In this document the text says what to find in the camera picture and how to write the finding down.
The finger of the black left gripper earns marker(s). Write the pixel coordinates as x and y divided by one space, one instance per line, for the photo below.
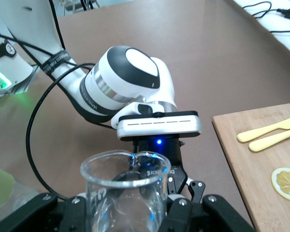
197 191

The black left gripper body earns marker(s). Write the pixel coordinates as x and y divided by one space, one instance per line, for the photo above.
170 151

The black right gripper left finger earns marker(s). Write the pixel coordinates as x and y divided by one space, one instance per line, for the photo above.
38 215

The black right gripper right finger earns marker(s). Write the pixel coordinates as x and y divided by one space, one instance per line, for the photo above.
207 217

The clear glass measuring cup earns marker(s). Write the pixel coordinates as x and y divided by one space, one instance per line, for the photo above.
125 183

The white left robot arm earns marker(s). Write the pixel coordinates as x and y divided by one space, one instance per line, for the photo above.
135 79

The green sleeved glass bottle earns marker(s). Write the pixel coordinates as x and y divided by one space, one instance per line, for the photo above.
2 188

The wooden cutting board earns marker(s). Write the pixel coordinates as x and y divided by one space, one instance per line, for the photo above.
256 157

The lemon slice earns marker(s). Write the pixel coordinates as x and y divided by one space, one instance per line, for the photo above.
285 184

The yellow plastic fork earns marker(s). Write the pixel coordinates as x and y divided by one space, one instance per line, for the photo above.
268 142

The yellow plastic knife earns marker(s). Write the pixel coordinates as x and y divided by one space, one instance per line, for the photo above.
263 131

